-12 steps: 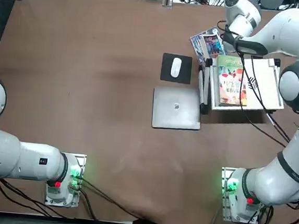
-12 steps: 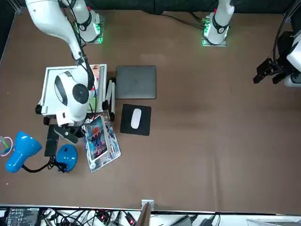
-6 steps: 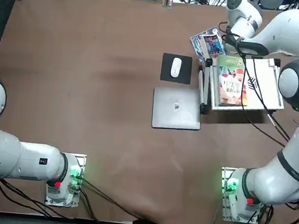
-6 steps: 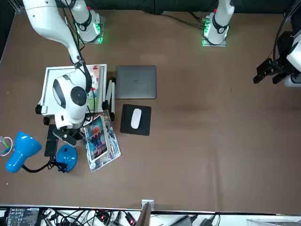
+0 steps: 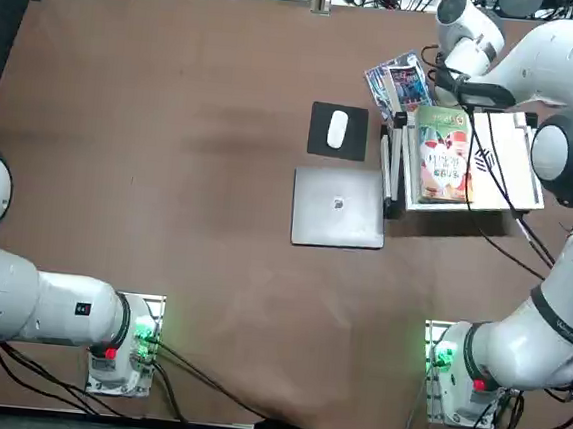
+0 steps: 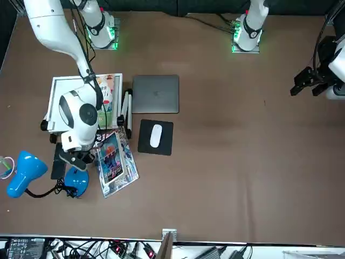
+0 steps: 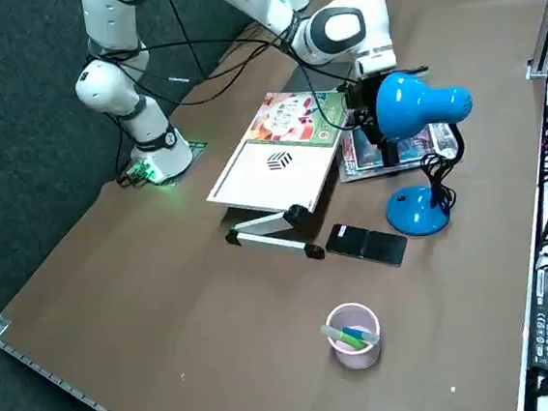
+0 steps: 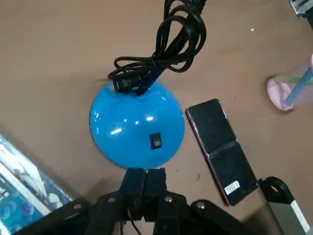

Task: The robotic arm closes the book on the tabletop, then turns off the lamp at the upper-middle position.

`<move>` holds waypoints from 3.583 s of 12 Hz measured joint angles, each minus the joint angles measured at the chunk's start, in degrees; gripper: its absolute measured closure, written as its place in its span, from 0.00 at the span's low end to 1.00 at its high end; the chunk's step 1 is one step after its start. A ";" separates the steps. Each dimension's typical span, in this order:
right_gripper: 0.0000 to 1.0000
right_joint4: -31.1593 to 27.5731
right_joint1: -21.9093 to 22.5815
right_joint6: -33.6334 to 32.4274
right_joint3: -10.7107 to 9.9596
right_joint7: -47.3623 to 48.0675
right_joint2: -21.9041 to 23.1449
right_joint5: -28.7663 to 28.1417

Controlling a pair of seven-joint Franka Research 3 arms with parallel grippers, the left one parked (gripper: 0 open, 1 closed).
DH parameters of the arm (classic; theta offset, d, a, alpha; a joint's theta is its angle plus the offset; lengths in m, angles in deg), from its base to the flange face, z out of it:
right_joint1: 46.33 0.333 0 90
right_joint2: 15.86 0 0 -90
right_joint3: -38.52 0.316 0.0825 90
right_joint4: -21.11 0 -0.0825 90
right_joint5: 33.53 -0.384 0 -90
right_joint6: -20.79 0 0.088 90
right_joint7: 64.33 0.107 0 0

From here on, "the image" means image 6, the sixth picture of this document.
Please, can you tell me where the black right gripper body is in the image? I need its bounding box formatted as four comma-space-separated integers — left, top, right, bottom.
68, 147, 95, 164

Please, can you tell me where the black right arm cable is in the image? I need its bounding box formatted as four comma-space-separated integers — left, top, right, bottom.
69, 0, 109, 129

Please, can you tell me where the green-covered paperback book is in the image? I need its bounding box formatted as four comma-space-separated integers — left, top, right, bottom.
94, 74, 116, 129

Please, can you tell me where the comic magazine with pale cover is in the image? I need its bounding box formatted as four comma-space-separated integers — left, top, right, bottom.
116, 126, 140, 189

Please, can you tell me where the comic magazine with orange figure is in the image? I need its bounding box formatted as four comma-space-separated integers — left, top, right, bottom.
93, 130, 130, 199

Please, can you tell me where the white computer mouse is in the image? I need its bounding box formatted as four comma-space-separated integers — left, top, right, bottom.
149, 124, 163, 148

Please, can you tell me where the black folding phone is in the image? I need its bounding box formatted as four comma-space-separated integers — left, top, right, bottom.
50, 144, 68, 180

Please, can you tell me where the white flat box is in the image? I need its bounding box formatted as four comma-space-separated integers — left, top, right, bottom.
281, 250, 345, 259

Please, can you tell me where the black plug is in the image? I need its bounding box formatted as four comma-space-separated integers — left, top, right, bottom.
229, 247, 253, 259

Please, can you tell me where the black mouse pad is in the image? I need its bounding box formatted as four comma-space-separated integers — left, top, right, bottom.
137, 119, 174, 156

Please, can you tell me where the grey closed laptop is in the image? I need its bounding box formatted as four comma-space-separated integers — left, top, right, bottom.
132, 74, 180, 114

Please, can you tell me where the blue desk lamp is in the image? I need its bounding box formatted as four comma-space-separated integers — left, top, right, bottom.
5, 150, 89, 199

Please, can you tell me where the black labelled power adapter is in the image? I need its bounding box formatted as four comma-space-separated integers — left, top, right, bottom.
5, 237, 46, 259

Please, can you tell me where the grey power brick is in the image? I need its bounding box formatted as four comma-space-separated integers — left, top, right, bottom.
194, 246, 227, 259

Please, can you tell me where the aluminium table edge rail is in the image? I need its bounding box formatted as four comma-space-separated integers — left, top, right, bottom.
8, 0, 26, 13

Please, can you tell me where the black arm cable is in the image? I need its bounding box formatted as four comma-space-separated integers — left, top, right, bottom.
312, 0, 345, 71
69, 0, 109, 129

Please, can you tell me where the green highlighter pen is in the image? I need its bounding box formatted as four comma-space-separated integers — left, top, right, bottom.
0, 158, 11, 175

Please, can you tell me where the black bundled lamp cable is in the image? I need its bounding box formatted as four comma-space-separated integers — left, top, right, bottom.
53, 176, 79, 199

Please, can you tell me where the black loose cable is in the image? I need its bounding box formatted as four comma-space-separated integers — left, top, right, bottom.
61, 238, 108, 257

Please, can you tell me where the pink mesh pen cup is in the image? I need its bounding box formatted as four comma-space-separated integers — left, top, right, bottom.
0, 155, 16, 180

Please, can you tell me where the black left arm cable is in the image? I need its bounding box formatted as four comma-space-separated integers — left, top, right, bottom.
312, 0, 345, 71

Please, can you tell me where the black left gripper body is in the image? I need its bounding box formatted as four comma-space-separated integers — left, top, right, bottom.
312, 36, 337, 85

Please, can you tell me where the black left base cable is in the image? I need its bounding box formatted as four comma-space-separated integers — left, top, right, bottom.
185, 12, 238, 35

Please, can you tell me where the white folding reading stand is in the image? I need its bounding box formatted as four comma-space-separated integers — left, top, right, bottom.
40, 72, 133, 144

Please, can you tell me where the aluminium camera post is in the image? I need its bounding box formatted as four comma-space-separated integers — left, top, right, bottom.
156, 228, 178, 259

